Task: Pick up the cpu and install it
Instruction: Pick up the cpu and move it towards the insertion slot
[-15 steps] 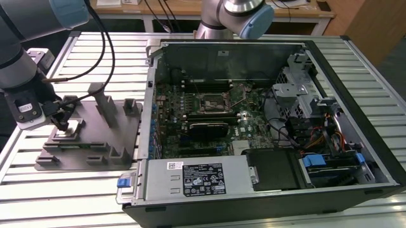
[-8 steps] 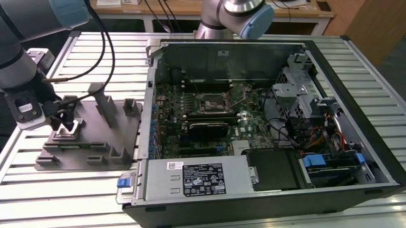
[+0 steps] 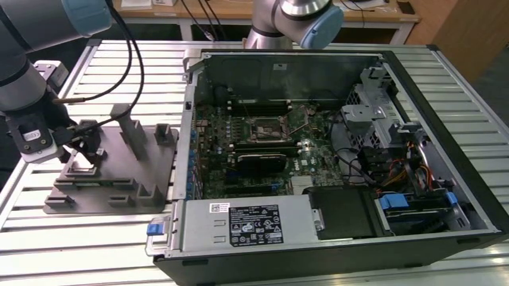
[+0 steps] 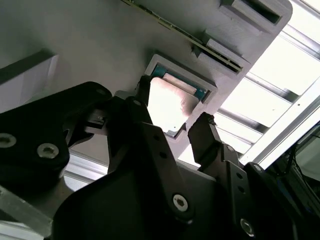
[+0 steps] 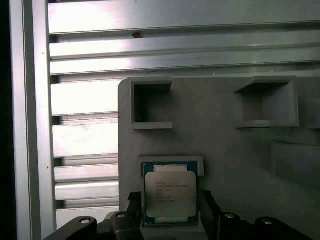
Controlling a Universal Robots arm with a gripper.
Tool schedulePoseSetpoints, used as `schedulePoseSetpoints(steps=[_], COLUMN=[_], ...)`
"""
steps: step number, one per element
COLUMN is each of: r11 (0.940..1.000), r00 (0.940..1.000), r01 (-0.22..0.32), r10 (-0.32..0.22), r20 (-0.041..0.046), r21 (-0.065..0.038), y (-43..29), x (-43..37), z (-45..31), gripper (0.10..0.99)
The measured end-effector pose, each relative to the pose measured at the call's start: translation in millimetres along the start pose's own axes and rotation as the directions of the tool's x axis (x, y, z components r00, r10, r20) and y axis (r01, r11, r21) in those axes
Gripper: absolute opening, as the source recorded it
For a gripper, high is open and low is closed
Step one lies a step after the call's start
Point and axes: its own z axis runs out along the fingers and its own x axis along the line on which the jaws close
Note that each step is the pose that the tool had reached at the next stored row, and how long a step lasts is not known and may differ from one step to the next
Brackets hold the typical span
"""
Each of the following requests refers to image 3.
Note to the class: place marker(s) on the grey metal drive cage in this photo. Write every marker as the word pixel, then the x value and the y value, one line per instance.
pixel 366 116

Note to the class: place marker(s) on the small white box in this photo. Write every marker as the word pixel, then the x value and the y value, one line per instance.
pixel 164 2

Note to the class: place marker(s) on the white paper sheet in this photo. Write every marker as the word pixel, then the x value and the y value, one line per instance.
pixel 135 3

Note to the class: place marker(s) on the CPU socket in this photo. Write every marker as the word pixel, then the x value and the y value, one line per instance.
pixel 264 129

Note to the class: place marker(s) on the blue plastic release latch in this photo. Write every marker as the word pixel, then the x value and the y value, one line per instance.
pixel 155 230

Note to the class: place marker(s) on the black graphics card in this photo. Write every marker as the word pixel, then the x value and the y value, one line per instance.
pixel 260 164

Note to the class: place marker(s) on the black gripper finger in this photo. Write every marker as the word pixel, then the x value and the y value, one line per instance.
pixel 92 146
pixel 66 149

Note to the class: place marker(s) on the black open PC case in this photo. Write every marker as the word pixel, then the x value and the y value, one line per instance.
pixel 278 268

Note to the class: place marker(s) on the black expansion slot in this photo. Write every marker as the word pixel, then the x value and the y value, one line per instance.
pixel 245 189

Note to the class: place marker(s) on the green motherboard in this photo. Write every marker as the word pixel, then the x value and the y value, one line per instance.
pixel 318 175

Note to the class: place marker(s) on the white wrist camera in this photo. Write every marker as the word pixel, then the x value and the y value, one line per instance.
pixel 38 155

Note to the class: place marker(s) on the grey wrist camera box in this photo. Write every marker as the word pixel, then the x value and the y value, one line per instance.
pixel 54 73

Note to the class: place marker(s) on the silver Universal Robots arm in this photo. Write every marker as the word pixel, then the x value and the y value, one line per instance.
pixel 24 86

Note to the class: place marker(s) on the blue disk carrier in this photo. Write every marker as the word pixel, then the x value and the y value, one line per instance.
pixel 392 204

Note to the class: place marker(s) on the silver power supply unit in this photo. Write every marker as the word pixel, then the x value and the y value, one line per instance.
pixel 199 226

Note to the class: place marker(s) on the thin metal locking lever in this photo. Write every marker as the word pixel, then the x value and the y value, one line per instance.
pixel 299 126
pixel 247 112

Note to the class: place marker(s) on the silver chipset heatsink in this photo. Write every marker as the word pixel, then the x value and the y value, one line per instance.
pixel 302 184

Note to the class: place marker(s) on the grey plastic parts rack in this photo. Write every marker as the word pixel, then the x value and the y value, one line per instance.
pixel 119 178

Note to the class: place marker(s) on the black phone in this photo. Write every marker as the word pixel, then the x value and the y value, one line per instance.
pixel 406 7

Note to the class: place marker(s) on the wooden desk with white frame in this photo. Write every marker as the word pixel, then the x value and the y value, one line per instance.
pixel 167 12

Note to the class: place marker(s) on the wooden cabinet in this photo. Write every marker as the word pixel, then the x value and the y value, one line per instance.
pixel 469 35

